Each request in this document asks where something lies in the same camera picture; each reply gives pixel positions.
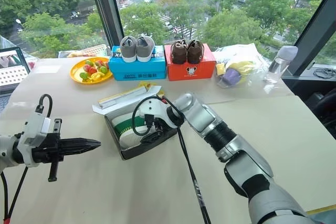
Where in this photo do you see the dark window frame post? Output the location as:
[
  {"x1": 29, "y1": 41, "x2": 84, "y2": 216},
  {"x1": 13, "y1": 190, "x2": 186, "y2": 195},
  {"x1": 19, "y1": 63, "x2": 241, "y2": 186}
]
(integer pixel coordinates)
[
  {"x1": 289, "y1": 0, "x2": 336, "y2": 77},
  {"x1": 86, "y1": 0, "x2": 124, "y2": 49}
]

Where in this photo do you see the white perforated basket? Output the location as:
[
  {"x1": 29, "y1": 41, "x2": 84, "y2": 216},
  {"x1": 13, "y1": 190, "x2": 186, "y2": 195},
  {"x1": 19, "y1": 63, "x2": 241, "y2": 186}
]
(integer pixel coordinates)
[{"x1": 57, "y1": 44, "x2": 109, "y2": 59}]

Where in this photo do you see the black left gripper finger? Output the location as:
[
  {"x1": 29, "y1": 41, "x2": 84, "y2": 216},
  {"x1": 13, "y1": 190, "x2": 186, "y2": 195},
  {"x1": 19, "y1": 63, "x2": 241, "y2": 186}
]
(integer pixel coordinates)
[
  {"x1": 61, "y1": 143, "x2": 102, "y2": 156},
  {"x1": 60, "y1": 137, "x2": 102, "y2": 148}
]

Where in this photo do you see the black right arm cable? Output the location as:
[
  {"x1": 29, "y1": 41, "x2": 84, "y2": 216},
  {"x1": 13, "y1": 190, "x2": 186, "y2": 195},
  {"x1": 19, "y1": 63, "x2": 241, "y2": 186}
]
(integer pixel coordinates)
[{"x1": 131, "y1": 95, "x2": 212, "y2": 224}]

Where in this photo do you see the white shoe with green stripe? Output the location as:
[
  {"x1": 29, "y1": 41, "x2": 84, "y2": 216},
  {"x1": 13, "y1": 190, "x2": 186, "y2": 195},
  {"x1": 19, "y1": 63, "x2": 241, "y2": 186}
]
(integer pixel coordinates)
[
  {"x1": 111, "y1": 113, "x2": 148, "y2": 137},
  {"x1": 119, "y1": 129, "x2": 156, "y2": 148}
]

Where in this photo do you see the open laptop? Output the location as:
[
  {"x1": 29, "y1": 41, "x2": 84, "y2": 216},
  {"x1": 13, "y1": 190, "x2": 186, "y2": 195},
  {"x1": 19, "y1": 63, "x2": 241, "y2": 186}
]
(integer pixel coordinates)
[{"x1": 0, "y1": 46, "x2": 32, "y2": 113}]

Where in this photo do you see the clear water bottle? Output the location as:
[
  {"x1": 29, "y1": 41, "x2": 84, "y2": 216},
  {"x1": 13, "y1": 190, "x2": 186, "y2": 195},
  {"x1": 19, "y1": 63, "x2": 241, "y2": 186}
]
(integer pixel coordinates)
[{"x1": 264, "y1": 46, "x2": 299, "y2": 83}]

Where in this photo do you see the clear plastic bag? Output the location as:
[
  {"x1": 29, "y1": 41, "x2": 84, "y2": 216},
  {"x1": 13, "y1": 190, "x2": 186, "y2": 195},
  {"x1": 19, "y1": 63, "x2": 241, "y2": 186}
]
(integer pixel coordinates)
[{"x1": 212, "y1": 43, "x2": 272, "y2": 90}]

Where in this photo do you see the black open shoebox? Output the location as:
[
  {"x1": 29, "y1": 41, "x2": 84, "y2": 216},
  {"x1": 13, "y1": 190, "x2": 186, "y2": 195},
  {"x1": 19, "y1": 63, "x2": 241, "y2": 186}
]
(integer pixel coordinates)
[{"x1": 104, "y1": 110, "x2": 179, "y2": 161}]

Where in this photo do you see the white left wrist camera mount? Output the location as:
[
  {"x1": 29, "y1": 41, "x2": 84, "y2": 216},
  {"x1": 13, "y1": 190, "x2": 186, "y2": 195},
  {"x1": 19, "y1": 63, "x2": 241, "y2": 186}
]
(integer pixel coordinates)
[{"x1": 20, "y1": 113, "x2": 52, "y2": 168}]

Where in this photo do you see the black chair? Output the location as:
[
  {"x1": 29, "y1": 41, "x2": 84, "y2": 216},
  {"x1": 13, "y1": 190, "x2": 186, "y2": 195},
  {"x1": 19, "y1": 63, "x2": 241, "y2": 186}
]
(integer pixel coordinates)
[{"x1": 305, "y1": 87, "x2": 336, "y2": 131}]

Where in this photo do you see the thin black cable on sill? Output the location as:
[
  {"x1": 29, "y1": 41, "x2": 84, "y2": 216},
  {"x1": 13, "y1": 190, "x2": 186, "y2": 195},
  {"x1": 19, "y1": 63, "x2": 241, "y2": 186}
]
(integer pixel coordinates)
[{"x1": 313, "y1": 67, "x2": 336, "y2": 78}]

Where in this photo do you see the brown suede shoe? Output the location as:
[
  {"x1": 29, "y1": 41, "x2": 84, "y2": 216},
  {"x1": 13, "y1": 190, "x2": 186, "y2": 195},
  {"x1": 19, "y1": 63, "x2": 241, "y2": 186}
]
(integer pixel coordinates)
[
  {"x1": 170, "y1": 39, "x2": 188, "y2": 65},
  {"x1": 186, "y1": 39, "x2": 204, "y2": 65}
]

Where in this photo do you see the purple toy in bag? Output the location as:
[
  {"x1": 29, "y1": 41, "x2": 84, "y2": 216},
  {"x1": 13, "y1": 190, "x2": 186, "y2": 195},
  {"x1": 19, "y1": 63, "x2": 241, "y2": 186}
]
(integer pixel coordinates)
[{"x1": 219, "y1": 68, "x2": 243, "y2": 86}]

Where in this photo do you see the grey shoe white sole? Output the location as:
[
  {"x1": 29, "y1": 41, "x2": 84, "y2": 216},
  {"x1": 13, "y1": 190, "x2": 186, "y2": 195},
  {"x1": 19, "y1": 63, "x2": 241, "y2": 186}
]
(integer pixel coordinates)
[
  {"x1": 136, "y1": 35, "x2": 156, "y2": 63},
  {"x1": 119, "y1": 36, "x2": 138, "y2": 63}
]

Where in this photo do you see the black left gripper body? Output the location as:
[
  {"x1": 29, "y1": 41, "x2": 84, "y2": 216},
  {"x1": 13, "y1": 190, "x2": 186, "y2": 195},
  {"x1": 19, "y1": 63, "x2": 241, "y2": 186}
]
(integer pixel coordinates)
[{"x1": 30, "y1": 118, "x2": 65, "y2": 183}]

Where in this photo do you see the yellow toy in bag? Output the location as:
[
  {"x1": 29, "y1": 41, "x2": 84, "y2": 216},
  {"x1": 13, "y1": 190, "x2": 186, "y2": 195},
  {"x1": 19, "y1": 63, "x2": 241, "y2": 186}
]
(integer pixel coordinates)
[{"x1": 227, "y1": 60, "x2": 257, "y2": 76}]

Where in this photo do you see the orange shoebox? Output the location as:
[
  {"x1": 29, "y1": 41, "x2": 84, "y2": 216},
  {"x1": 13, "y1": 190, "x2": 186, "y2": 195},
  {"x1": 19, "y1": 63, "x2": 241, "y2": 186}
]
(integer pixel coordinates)
[{"x1": 164, "y1": 43, "x2": 217, "y2": 82}]

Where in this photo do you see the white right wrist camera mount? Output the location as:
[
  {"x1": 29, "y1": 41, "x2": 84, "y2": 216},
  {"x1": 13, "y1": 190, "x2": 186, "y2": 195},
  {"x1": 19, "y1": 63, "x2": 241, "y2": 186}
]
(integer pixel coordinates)
[{"x1": 136, "y1": 97, "x2": 182, "y2": 130}]

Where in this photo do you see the blue shoebox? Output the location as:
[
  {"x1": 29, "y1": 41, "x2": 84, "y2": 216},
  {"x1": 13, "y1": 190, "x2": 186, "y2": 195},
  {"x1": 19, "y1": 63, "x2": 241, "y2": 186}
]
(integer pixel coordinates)
[{"x1": 108, "y1": 45, "x2": 167, "y2": 81}]

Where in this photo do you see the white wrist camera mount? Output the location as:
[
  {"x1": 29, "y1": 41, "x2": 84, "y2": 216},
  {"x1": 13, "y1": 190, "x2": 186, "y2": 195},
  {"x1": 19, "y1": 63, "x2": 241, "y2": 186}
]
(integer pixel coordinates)
[
  {"x1": 20, "y1": 113, "x2": 52, "y2": 168},
  {"x1": 136, "y1": 97, "x2": 182, "y2": 130}
]

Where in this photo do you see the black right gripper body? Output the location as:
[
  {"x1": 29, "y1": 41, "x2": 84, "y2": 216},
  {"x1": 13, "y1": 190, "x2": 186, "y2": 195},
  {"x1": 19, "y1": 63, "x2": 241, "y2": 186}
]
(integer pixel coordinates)
[{"x1": 143, "y1": 114, "x2": 171, "y2": 141}]

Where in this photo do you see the white yellow shoebox lid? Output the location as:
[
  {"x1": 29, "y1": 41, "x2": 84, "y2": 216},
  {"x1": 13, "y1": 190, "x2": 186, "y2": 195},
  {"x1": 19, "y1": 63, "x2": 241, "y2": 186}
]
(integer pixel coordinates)
[{"x1": 92, "y1": 84, "x2": 162, "y2": 116}]

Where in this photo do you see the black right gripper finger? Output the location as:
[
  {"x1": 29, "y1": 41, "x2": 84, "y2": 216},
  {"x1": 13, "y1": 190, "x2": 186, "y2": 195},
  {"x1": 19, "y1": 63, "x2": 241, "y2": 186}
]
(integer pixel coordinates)
[{"x1": 141, "y1": 132, "x2": 161, "y2": 144}]

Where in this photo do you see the yellow plastic plate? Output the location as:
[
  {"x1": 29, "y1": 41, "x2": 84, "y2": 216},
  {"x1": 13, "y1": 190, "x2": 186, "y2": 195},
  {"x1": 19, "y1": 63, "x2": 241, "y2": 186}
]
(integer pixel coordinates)
[{"x1": 69, "y1": 56, "x2": 114, "y2": 86}]

